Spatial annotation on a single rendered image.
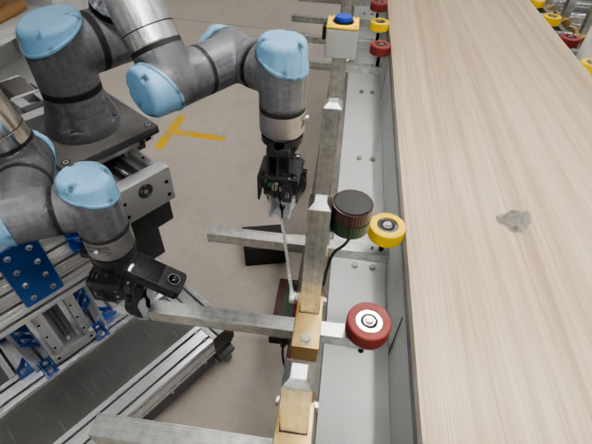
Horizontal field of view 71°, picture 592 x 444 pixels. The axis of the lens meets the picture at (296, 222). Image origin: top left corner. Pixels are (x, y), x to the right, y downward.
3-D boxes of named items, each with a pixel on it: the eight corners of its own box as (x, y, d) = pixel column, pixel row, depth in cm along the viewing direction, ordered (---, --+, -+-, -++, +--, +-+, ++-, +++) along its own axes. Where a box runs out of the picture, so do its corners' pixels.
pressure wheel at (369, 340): (339, 366, 80) (346, 336, 72) (341, 329, 86) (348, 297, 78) (381, 372, 80) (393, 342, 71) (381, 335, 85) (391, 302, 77)
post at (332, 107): (308, 269, 110) (323, 104, 76) (310, 259, 113) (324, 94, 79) (321, 270, 110) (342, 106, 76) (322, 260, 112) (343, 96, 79)
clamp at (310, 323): (290, 358, 78) (291, 345, 75) (299, 299, 88) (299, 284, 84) (320, 363, 78) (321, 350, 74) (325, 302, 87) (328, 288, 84)
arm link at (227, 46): (173, 33, 63) (223, 55, 58) (228, 15, 70) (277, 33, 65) (182, 83, 69) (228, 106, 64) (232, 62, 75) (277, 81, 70)
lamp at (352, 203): (320, 299, 75) (330, 212, 59) (322, 275, 78) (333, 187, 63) (352, 304, 74) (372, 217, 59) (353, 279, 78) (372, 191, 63)
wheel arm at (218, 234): (207, 245, 102) (205, 233, 99) (211, 234, 105) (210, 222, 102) (386, 266, 99) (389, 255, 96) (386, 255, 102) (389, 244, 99)
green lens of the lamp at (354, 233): (328, 237, 63) (329, 226, 61) (330, 210, 67) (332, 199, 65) (368, 241, 62) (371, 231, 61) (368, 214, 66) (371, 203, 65)
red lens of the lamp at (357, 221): (329, 225, 61) (331, 214, 59) (332, 198, 65) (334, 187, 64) (371, 230, 60) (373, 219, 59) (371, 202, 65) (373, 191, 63)
